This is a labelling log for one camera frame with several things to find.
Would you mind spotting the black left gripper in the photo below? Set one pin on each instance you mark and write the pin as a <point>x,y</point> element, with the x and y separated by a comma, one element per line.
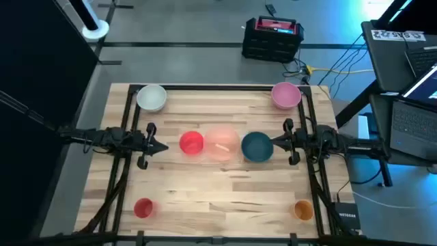
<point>150,129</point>

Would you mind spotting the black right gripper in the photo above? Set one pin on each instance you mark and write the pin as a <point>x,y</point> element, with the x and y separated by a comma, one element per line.
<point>297,140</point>

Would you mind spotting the teal bowl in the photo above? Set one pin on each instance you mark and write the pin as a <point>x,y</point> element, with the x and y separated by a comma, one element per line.
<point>256,147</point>

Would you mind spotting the red bowl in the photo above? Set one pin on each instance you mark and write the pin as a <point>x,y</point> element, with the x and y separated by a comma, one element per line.
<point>191,143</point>

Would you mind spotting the pink bowl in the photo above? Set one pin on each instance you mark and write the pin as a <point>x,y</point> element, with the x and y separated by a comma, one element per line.
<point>286,95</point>

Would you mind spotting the white bowl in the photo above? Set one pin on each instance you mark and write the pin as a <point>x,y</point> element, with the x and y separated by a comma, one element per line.
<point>151,97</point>

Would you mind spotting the red cup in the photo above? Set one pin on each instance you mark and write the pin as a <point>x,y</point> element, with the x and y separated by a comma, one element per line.
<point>143,207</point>

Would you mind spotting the translucent peach bowl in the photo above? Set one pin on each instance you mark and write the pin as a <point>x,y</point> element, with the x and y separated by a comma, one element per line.
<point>222,144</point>

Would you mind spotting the orange cup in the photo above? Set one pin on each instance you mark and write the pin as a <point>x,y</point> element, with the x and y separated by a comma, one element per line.
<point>303,210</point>

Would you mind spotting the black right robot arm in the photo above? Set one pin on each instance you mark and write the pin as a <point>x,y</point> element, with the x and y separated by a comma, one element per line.
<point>341,140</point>

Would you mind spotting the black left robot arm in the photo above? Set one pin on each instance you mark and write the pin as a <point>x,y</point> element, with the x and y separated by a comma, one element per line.
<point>112,137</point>

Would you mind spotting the black laptop table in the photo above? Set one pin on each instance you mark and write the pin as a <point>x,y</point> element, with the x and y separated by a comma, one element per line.
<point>379,112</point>

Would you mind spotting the black floor tape strip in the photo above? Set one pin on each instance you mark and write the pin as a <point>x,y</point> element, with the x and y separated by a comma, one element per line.
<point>170,44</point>

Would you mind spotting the black desk with white label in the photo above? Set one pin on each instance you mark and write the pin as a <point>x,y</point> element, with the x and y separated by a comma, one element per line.
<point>385,65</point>

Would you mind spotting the open laptop with lit screen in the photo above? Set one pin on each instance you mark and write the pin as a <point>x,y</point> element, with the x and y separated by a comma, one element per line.
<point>414,128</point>

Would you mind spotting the black power adapter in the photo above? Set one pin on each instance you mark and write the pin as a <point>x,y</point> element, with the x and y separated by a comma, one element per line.
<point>270,8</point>

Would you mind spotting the black pole with white base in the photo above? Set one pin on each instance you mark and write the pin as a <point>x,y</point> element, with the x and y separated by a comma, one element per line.
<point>94,29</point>

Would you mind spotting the black partition panel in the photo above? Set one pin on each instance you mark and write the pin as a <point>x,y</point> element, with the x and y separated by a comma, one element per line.
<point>30,68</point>

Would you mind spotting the dark laptop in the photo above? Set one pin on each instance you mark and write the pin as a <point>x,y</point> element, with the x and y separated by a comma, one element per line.
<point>421,59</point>

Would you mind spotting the black metal table frame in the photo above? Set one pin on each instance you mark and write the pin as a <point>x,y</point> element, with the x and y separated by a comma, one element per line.
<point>218,87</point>

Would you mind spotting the black network switch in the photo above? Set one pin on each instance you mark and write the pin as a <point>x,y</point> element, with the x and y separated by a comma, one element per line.
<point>347,216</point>

